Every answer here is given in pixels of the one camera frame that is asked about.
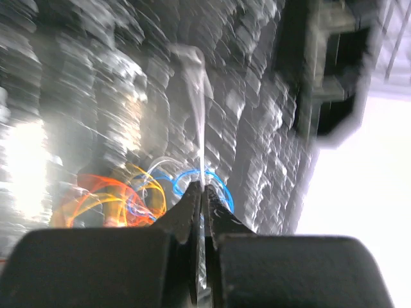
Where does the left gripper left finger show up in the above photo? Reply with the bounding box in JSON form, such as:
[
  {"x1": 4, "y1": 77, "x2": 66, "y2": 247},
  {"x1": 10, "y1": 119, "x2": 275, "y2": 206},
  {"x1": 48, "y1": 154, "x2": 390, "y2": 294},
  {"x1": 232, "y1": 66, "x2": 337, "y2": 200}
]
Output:
[{"x1": 1, "y1": 182, "x2": 202, "y2": 307}]

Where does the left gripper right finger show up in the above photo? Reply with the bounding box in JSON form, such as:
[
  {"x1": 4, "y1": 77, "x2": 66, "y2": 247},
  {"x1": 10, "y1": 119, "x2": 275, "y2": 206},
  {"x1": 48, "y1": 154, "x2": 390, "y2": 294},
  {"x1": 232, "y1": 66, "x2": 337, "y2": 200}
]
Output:
[{"x1": 204, "y1": 185, "x2": 393, "y2": 307}]

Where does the orange cable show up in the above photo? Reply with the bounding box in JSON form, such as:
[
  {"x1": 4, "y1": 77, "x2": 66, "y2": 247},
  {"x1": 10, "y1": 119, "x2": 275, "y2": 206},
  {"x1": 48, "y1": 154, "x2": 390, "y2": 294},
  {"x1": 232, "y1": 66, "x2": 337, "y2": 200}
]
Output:
[{"x1": 69, "y1": 173, "x2": 158, "y2": 227}]

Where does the blue cable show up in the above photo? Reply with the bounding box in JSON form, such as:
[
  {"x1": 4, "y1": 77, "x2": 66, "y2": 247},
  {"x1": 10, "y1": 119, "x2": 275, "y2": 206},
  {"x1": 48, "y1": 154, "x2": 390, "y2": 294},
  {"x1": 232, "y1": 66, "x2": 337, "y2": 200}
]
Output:
[{"x1": 128, "y1": 169, "x2": 235, "y2": 222}]

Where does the yellow cable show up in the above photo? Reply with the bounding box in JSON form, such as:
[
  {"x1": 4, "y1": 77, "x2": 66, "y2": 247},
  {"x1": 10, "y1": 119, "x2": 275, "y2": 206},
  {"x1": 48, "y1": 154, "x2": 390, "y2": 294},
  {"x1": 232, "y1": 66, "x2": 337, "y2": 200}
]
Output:
[{"x1": 51, "y1": 163, "x2": 168, "y2": 227}]

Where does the black compartment bin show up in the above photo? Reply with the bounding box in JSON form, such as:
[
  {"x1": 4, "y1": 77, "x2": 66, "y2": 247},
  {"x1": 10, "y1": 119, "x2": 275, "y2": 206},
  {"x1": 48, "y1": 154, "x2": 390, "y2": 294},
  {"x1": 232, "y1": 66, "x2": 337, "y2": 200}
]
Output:
[{"x1": 272, "y1": 1, "x2": 381, "y2": 148}]

